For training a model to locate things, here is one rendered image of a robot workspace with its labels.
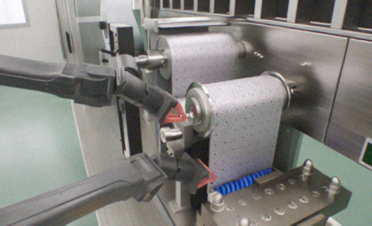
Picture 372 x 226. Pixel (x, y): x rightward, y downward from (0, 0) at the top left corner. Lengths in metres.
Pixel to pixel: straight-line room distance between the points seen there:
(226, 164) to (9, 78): 0.55
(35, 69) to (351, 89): 0.72
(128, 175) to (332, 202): 0.55
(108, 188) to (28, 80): 0.26
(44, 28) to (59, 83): 5.52
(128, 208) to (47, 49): 5.43
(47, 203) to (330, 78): 0.69
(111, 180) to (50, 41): 5.69
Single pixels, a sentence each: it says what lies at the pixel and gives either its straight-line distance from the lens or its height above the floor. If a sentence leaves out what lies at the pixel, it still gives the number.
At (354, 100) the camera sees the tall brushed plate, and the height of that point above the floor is 1.30.
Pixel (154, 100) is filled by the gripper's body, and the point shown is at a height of 1.31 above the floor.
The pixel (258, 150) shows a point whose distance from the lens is 0.79.
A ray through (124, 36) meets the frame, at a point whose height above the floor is 1.41.
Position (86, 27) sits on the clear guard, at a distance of 1.53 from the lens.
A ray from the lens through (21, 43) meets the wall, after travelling 6.14.
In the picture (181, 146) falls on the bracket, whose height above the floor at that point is 1.14.
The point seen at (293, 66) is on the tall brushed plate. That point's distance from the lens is 0.85.
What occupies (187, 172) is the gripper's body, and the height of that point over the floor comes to 1.13.
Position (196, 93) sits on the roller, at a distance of 0.65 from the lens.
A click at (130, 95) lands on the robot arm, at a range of 0.57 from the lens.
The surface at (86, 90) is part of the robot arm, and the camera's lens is 0.56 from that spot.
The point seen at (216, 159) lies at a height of 1.13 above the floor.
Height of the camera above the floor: 1.53
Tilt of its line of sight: 25 degrees down
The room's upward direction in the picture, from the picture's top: straight up
